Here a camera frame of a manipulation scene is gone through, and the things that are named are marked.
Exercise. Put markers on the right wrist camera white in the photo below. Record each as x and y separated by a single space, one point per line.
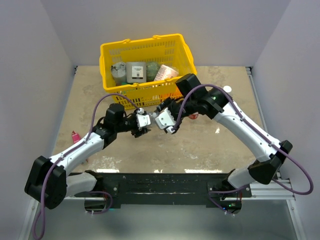
165 121

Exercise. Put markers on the green round vegetable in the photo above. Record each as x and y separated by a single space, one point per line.
152 69

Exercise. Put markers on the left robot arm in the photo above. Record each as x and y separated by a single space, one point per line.
50 180

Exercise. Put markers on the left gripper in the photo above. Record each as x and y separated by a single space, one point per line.
138 132

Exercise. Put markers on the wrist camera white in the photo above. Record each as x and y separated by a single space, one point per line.
165 121
143 118

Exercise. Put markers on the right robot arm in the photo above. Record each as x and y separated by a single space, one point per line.
269 152

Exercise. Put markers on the grey crumpled can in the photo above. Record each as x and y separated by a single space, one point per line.
119 73

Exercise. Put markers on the orange item in basket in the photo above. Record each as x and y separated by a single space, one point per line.
169 91

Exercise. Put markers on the pink snack packet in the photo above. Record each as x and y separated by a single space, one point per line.
75 137

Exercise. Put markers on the red label water bottle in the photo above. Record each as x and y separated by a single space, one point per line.
194 116

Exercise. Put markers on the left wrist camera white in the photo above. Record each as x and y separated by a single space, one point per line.
143 118

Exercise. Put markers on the white bottle cap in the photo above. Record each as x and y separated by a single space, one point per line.
227 88

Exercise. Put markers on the grey box with label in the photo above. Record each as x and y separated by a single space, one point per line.
136 72

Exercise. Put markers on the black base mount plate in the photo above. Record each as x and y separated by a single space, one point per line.
163 189

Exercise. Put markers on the pink printed package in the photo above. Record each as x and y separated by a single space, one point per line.
165 72

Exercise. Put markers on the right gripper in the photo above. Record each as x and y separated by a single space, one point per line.
166 103

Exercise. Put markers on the aluminium frame rail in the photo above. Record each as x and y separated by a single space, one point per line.
277 189

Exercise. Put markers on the yellow plastic basket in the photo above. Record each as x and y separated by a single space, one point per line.
169 49

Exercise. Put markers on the blue label water bottle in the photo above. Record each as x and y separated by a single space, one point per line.
153 116

